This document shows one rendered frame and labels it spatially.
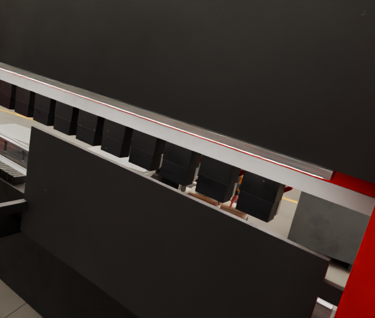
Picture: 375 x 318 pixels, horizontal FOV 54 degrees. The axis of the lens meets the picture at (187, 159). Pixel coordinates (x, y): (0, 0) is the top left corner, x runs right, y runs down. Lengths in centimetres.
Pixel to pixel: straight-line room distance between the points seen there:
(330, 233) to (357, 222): 28
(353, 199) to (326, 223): 273
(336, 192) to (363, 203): 9
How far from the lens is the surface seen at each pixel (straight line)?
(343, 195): 134
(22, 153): 253
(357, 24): 116
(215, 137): 125
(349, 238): 411
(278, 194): 142
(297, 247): 90
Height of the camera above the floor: 168
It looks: 14 degrees down
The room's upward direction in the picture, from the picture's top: 12 degrees clockwise
